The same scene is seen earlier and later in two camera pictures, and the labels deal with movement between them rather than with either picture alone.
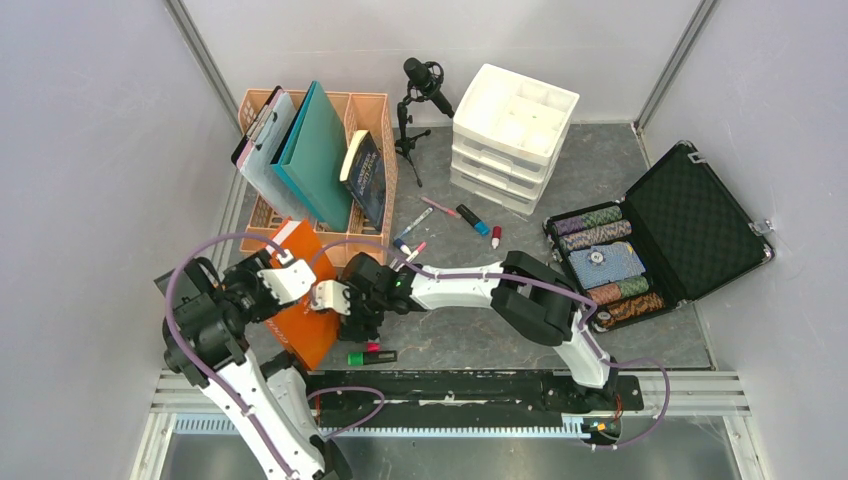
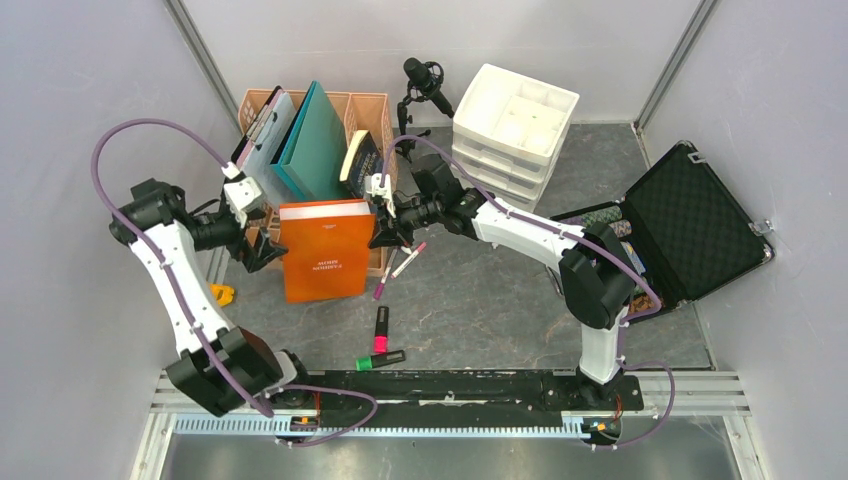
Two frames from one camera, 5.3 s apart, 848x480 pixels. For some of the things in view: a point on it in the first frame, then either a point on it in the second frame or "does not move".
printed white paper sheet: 258,168 does not move
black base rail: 464,398 does not move
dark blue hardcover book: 364,175 does not move
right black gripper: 351,325 -> 392,232
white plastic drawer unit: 507,136 does not move
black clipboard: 258,130 does not move
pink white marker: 419,249 does not move
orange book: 306,330 -> 326,243
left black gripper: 248,268 -> 251,256
